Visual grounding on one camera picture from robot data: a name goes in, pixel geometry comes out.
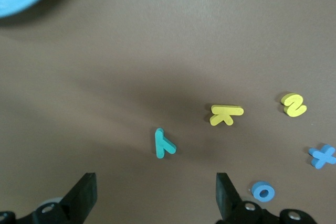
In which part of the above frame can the yellow digit 2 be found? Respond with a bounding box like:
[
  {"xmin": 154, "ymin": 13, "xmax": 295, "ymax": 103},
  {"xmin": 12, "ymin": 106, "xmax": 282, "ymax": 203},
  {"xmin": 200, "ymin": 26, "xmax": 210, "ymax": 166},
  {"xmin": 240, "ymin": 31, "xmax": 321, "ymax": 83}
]
[{"xmin": 280, "ymin": 92, "xmax": 308, "ymax": 118}]

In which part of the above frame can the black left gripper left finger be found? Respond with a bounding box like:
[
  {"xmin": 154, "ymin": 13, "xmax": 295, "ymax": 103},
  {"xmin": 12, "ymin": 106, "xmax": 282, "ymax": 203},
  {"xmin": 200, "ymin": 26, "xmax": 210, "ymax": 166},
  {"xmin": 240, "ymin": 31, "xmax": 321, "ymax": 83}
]
[{"xmin": 17, "ymin": 173, "xmax": 98, "ymax": 224}]

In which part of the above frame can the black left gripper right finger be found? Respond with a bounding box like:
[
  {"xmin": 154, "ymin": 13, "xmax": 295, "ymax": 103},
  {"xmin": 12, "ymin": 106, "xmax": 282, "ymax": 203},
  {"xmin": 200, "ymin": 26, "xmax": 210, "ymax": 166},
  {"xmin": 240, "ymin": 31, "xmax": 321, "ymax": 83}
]
[{"xmin": 216, "ymin": 173, "xmax": 279, "ymax": 224}]

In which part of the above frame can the yellow letter k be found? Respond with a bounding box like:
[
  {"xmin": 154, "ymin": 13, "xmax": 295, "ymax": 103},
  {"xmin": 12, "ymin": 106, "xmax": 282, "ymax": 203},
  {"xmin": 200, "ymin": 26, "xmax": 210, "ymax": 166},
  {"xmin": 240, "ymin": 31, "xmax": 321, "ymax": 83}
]
[{"xmin": 209, "ymin": 104, "xmax": 244, "ymax": 127}]

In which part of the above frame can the blue letter o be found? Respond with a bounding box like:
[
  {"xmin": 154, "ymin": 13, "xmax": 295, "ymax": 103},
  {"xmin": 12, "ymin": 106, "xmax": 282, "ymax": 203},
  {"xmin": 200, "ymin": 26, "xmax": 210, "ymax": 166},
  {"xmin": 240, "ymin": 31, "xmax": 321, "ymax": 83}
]
[{"xmin": 250, "ymin": 180, "xmax": 276, "ymax": 202}]

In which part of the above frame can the brown table cover sheet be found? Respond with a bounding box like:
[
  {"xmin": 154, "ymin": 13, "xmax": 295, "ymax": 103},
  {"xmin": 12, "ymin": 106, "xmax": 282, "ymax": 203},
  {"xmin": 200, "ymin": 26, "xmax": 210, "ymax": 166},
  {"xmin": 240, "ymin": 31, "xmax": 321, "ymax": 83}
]
[{"xmin": 0, "ymin": 0, "xmax": 336, "ymax": 224}]

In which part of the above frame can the blue plus sign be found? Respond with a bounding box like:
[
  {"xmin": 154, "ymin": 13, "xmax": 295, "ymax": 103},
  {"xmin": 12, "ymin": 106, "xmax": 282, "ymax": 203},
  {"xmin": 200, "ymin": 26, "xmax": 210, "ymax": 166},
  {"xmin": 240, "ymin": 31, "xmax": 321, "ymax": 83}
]
[{"xmin": 307, "ymin": 144, "xmax": 336, "ymax": 169}]

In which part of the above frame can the teal letter y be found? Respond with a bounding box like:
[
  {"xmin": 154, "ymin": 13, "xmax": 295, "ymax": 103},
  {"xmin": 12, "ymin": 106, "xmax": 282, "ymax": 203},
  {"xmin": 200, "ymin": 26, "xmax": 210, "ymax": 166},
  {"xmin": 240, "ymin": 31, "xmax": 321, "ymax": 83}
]
[{"xmin": 154, "ymin": 127, "xmax": 177, "ymax": 159}]

